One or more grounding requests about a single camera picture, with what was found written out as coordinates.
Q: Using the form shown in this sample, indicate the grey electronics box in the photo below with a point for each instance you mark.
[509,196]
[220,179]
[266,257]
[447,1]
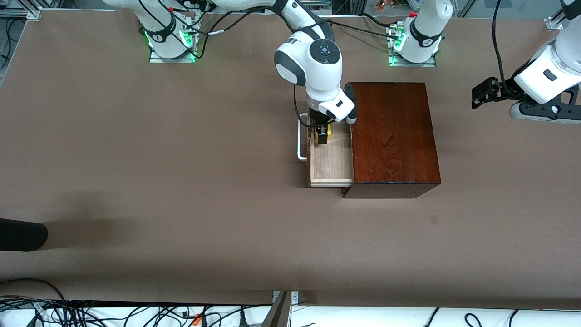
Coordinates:
[317,3]

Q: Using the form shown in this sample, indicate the white power strip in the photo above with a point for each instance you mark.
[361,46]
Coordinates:
[298,10]

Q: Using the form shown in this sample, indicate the dark grey metal post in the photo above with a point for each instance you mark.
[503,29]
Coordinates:
[278,315]

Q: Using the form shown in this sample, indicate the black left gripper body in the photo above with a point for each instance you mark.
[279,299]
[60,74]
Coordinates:
[504,88]

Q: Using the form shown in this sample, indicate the aluminium frame profile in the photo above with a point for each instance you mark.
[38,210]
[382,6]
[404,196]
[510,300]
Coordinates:
[27,11]
[554,22]

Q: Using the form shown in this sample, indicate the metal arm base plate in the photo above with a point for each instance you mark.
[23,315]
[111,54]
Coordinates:
[429,64]
[181,60]

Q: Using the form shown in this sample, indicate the copper coloured metal parts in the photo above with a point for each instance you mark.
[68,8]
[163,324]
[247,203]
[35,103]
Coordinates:
[383,5]

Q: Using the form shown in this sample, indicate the black rounded cylinder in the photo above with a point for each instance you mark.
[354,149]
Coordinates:
[22,235]

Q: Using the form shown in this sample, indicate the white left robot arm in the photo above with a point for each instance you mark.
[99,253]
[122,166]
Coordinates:
[426,32]

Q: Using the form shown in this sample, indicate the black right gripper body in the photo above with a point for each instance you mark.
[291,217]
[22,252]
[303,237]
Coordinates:
[317,119]

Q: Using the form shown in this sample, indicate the yellow block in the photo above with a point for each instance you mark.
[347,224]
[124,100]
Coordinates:
[329,131]

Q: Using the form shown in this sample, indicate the brown paper table cover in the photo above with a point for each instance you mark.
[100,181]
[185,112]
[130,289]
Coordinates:
[181,181]

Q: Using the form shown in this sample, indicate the dark wooden drawer cabinet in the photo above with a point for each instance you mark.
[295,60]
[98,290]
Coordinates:
[395,145]

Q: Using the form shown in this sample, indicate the small metal mounting bracket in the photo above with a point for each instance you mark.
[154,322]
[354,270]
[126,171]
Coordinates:
[295,297]

